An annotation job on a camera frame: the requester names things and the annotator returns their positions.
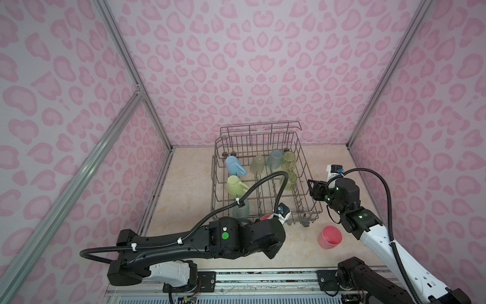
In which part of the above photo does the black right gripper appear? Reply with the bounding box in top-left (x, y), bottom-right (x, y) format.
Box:
top-left (306, 179), bottom-right (346, 216)

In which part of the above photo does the left aluminium frame strut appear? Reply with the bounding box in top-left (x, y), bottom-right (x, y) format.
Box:
top-left (1, 89), bottom-right (144, 303)

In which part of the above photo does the green transparent plastic cup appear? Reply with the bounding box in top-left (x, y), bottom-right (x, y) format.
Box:
top-left (280, 151), bottom-right (297, 172)

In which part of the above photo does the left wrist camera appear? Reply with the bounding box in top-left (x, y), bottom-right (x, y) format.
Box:
top-left (273, 203), bottom-right (291, 224)

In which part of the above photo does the light green ceramic mug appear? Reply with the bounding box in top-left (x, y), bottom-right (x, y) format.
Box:
top-left (227, 176), bottom-right (250, 199)

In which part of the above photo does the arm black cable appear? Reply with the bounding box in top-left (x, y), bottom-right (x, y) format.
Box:
top-left (326, 167), bottom-right (423, 304)
top-left (79, 170), bottom-right (289, 265)

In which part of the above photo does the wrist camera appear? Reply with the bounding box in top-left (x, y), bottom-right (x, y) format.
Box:
top-left (327, 164), bottom-right (344, 181)
top-left (273, 203), bottom-right (291, 224)

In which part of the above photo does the teal plastic cup front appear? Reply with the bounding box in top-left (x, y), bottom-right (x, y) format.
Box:
top-left (266, 149), bottom-right (284, 170)

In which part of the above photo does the teal textured plastic cup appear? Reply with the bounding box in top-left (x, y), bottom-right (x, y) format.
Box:
top-left (232, 201), bottom-right (250, 219)

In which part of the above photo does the yellow-green plastic cup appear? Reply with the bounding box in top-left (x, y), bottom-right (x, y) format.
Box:
top-left (285, 171), bottom-right (298, 191)

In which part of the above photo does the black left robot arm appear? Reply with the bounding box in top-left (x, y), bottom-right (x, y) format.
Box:
top-left (108, 217), bottom-right (286, 286)

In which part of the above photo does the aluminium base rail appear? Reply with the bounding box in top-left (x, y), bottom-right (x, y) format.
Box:
top-left (101, 267), bottom-right (434, 304)

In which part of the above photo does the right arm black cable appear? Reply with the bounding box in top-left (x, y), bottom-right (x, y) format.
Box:
top-left (326, 167), bottom-right (423, 304)

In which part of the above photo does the pale yellow plastic cup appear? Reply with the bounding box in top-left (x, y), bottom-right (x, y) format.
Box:
top-left (250, 155), bottom-right (266, 176)

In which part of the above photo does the light blue ceramic mug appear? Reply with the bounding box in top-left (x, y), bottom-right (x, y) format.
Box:
top-left (225, 156), bottom-right (247, 177)

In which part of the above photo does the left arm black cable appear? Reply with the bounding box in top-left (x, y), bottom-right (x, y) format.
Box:
top-left (79, 170), bottom-right (289, 265)

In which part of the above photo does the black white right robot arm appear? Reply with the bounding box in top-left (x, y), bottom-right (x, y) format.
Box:
top-left (307, 177), bottom-right (471, 303)

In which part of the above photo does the grey wire dish rack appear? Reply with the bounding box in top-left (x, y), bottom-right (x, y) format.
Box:
top-left (210, 120), bottom-right (323, 228)

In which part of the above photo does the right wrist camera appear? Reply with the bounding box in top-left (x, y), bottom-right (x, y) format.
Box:
top-left (327, 164), bottom-right (344, 181)

